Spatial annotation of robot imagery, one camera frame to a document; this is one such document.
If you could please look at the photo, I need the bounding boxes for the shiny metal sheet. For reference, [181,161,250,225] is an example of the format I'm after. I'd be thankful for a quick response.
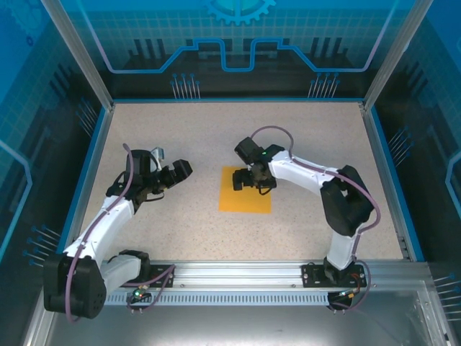
[21,279,457,346]

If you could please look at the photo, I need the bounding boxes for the aluminium base beam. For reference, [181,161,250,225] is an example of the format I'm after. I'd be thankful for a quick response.
[102,259,431,291]

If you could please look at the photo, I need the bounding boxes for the blue printed side panel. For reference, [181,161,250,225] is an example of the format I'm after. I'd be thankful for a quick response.
[0,0,109,346]
[367,0,461,325]

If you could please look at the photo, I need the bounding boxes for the blue table edge strip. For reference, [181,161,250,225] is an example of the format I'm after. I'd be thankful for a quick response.
[370,106,426,262]

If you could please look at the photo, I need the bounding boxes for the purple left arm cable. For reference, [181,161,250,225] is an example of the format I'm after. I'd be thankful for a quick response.
[64,143,178,324]

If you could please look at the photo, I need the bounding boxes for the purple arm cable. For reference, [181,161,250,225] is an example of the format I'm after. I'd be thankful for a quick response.
[64,143,178,324]
[250,124,382,311]

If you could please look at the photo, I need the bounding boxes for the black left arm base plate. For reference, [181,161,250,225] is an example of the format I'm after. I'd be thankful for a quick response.
[143,264,177,289]

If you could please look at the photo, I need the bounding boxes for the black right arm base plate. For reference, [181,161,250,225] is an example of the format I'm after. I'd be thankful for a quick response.
[301,262,368,289]

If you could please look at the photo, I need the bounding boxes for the slotted grey cable duct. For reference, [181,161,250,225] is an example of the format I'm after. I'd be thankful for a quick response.
[104,291,361,306]

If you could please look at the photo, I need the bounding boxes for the left cable connector with light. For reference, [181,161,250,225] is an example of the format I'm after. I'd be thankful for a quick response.
[131,286,151,302]

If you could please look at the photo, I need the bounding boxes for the cable connector with light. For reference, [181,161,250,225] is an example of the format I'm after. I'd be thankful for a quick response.
[131,286,151,302]
[336,286,363,300]

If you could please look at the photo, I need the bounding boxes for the aluminium frame post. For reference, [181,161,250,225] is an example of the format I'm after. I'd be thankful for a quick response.
[40,0,116,112]
[359,0,435,112]

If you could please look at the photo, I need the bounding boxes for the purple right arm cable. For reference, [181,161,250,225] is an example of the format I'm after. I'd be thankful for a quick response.
[250,124,382,311]

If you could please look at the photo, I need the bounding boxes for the blue printed wide wall panel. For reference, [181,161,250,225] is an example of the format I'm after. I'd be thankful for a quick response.
[57,0,415,100]

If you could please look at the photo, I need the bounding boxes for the right cable connector with light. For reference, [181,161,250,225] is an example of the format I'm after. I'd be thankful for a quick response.
[336,286,363,300]

